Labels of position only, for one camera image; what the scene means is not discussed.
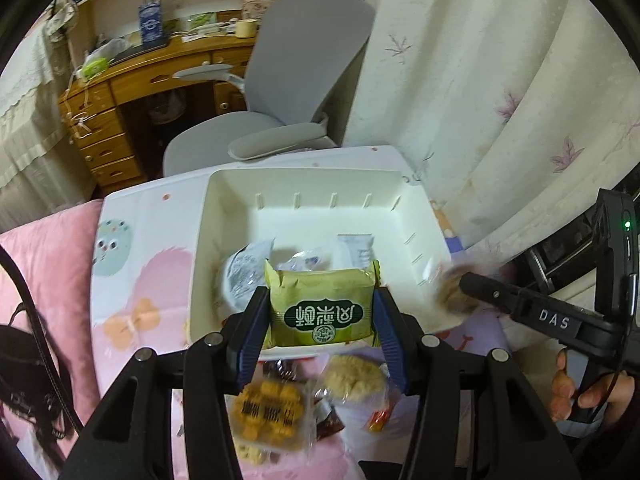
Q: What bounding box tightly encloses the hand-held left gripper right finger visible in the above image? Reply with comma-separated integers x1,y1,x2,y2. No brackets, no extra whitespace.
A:
372,285,581,480

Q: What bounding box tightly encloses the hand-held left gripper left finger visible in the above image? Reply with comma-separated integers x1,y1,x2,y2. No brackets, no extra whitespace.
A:
62,285,273,480

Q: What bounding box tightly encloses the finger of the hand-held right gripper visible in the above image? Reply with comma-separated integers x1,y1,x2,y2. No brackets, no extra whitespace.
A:
457,271,526,317

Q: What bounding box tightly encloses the pale round pastry packet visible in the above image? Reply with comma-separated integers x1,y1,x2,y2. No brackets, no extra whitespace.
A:
422,262,483,313

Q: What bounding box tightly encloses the green snack packet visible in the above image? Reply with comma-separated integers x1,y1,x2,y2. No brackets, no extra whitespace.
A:
263,259,382,350

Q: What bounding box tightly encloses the white plastic bin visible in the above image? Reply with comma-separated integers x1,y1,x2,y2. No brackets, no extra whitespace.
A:
187,167,453,361

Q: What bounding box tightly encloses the person's right hand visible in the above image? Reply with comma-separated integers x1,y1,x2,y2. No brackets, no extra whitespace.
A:
550,349,636,425

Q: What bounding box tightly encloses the round bread packet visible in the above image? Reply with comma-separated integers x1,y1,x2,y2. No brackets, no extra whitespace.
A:
220,240,276,311

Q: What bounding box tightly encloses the yellow cake packet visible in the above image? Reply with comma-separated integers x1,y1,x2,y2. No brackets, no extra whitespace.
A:
227,377,313,453

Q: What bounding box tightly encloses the clear blue print packet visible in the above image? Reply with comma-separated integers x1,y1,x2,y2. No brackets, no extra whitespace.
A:
277,247,331,273

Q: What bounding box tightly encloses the small brown snack packet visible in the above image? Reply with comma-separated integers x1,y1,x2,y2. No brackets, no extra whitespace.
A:
315,405,346,441

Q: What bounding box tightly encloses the white grey snack packet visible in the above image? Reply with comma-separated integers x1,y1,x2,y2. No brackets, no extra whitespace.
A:
336,232,375,268

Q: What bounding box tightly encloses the cartoon printed tablecloth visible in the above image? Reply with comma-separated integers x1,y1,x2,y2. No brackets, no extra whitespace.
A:
90,145,506,480

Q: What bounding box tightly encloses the black handbag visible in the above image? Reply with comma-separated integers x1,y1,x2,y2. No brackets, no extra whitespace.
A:
0,247,85,431

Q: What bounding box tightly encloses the white floral curtain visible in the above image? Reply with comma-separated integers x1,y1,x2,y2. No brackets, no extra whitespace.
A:
345,0,640,281

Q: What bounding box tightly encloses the pink blanket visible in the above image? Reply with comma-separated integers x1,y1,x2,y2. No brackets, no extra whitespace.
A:
0,200,106,341

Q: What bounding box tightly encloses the plastic bag under desk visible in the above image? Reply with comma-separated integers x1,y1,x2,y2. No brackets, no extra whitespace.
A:
147,92,186,126

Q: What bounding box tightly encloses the grey office chair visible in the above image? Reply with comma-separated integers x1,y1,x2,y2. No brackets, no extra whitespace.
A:
162,0,377,178

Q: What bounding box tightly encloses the wooden desk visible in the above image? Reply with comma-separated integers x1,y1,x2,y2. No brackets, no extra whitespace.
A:
57,35,256,188

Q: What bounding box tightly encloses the white lace cover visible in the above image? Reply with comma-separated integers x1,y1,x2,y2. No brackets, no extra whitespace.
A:
0,20,98,206

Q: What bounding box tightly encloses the clear plastic bag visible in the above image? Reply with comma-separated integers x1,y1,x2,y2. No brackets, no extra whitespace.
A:
87,37,126,61

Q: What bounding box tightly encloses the blue gift bag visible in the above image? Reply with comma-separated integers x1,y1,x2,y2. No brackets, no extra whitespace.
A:
137,0,167,45

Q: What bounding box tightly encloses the floral box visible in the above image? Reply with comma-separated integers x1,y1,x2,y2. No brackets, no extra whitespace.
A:
241,0,281,18

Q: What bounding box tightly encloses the wooden bookshelf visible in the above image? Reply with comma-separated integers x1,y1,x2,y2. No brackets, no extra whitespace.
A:
65,0,301,51

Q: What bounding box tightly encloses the floral fabric pouch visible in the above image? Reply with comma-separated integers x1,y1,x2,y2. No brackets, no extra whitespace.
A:
47,0,78,36

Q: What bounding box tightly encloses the dark window frame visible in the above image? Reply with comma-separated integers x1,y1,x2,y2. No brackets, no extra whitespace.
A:
510,160,640,311

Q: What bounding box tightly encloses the white charging cable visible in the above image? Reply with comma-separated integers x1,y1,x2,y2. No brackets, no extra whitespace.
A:
60,67,93,141

